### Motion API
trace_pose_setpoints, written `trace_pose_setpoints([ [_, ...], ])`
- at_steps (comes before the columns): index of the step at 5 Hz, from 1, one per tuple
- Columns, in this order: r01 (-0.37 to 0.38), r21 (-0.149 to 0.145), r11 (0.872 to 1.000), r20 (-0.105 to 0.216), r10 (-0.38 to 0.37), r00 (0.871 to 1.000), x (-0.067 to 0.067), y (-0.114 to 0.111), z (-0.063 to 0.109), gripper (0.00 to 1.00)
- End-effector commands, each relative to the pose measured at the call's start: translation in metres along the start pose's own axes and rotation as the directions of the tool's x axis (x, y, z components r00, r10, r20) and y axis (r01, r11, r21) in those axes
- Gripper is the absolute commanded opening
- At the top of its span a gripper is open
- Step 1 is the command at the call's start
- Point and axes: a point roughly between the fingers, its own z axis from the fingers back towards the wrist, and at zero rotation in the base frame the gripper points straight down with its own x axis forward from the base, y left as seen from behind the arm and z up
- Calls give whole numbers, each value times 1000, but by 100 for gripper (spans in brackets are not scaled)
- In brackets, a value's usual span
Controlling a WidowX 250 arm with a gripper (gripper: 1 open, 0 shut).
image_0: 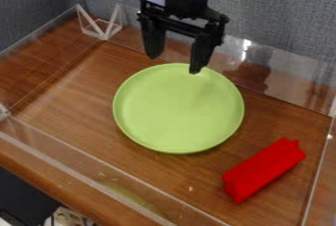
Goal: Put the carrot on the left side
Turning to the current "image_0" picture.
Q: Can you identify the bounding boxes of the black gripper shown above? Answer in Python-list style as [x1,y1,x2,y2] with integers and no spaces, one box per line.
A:
[137,0,229,75]

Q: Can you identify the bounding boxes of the red block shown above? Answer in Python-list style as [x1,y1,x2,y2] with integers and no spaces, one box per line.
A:
[221,138,306,203]

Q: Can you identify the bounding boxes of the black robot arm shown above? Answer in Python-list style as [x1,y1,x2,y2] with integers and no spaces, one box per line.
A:
[136,0,229,75]

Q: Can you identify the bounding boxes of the green round plate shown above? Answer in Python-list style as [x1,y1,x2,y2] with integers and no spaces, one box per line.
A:
[113,63,244,154]

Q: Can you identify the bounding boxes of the clear acrylic corner bracket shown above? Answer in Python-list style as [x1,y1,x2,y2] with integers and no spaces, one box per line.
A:
[76,4,122,40]

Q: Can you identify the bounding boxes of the clear acrylic enclosure wall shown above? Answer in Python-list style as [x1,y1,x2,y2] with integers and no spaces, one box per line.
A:
[0,5,336,226]

